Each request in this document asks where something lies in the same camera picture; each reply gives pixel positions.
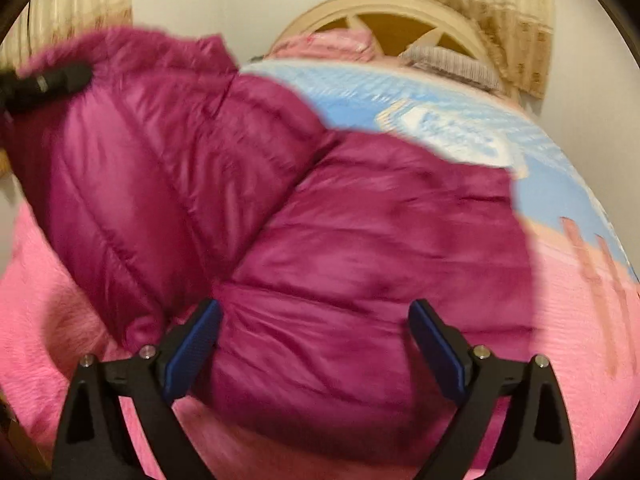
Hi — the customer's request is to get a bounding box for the magenta puffer jacket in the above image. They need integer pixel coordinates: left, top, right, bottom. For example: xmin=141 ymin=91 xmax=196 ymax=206
xmin=1 ymin=28 xmax=535 ymax=464

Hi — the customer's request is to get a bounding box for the cream wooden headboard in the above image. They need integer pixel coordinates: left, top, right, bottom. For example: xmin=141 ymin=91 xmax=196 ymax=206
xmin=277 ymin=0 xmax=495 ymax=67

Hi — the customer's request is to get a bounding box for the beige patterned curtain left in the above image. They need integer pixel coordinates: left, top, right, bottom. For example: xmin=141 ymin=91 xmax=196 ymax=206
xmin=1 ymin=0 xmax=132 ymax=68

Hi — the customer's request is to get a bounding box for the blue jeans print bedspread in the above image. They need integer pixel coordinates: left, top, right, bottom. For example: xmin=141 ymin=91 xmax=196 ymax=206
xmin=1 ymin=60 xmax=639 ymax=479

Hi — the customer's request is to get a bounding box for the folded pink blanket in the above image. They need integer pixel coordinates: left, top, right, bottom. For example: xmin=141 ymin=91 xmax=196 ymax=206
xmin=267 ymin=28 xmax=378 ymax=63

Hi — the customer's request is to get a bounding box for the striped grey pillow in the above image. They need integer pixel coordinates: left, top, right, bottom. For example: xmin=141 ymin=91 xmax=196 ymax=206
xmin=399 ymin=44 xmax=503 ymax=93

